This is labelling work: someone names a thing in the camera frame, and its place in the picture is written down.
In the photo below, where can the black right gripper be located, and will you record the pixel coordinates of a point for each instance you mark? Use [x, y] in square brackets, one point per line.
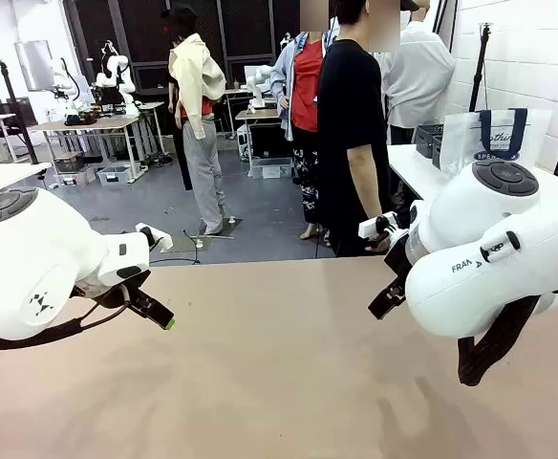
[396, 258]

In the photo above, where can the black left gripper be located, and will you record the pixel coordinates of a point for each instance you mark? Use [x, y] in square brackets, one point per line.
[114, 295]

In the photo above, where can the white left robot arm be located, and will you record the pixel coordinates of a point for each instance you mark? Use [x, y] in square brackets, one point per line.
[30, 248]

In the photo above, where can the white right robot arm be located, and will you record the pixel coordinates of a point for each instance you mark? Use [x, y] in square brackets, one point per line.
[475, 225]

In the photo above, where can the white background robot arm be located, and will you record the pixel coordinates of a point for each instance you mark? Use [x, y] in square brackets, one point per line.
[119, 64]
[64, 81]
[259, 76]

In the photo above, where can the person's right hand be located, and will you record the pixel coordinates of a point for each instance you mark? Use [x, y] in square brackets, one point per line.
[379, 245]

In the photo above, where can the grey floor plate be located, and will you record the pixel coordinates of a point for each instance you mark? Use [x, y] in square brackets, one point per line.
[183, 245]

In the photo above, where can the large white side table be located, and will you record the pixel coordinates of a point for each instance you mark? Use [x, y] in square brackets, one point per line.
[408, 172]

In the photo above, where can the clear plastic storage bin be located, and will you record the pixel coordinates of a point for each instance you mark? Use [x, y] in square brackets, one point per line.
[269, 168]
[114, 176]

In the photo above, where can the dark storage crate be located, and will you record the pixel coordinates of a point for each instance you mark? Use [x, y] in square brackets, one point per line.
[69, 162]

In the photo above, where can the wooden top background table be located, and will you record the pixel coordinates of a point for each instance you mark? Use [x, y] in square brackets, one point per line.
[88, 125]

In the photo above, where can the person in black t-shirt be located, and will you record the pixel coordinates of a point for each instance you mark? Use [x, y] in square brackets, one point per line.
[346, 95]

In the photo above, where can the small wooden top table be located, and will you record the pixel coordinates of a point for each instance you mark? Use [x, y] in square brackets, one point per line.
[257, 115]

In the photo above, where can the person in red shirt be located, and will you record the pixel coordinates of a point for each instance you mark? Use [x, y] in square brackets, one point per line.
[305, 86]

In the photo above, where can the person in white shirt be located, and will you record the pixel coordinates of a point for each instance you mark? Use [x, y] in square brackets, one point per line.
[422, 72]

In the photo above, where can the person in cream jacket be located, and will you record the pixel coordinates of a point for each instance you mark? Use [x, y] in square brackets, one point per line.
[193, 76]

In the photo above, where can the black tripod stand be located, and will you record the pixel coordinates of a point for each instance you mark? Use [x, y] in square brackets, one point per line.
[479, 67]

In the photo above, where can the grey rectangular panel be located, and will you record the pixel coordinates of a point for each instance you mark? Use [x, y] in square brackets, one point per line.
[35, 64]

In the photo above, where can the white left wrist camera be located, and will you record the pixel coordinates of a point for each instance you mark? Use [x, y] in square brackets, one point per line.
[159, 239]

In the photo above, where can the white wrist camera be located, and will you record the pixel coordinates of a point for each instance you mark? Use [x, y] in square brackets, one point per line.
[370, 227]
[159, 239]

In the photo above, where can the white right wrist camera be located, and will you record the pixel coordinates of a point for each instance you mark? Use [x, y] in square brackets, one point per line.
[370, 227]

